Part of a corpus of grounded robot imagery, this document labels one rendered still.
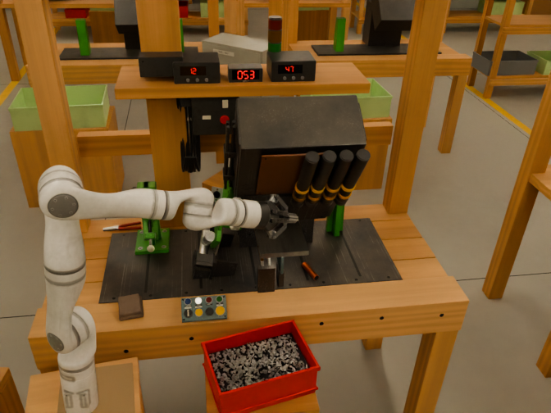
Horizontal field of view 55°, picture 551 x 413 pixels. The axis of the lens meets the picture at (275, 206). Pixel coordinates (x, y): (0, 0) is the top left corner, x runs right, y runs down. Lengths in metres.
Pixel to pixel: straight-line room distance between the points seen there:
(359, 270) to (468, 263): 1.81
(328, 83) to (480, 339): 1.86
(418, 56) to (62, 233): 1.45
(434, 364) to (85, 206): 1.52
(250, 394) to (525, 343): 2.03
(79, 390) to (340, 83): 1.30
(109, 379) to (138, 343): 0.18
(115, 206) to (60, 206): 0.11
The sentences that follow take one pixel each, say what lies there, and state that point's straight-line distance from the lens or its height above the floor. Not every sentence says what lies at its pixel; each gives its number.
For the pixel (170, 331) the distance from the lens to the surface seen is 1.82.
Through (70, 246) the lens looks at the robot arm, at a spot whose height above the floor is 1.44.
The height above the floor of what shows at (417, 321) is 0.82.
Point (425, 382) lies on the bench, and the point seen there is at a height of 0.47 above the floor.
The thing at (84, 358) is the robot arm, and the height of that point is 1.07.
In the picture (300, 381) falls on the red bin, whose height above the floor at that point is 0.87.
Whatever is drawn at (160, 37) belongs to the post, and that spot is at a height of 1.68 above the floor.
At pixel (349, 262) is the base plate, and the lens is 2.07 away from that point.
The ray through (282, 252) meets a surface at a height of 1.13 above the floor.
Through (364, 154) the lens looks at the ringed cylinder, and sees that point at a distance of 1.47.
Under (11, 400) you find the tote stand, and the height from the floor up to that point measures 0.68.
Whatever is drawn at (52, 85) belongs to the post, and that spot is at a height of 1.51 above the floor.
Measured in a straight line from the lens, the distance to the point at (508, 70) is 6.87.
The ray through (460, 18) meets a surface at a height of 0.24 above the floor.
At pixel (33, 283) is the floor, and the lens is 3.58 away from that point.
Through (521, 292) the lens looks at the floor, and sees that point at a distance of 3.66.
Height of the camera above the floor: 2.16
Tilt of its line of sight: 32 degrees down
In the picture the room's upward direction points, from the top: 2 degrees clockwise
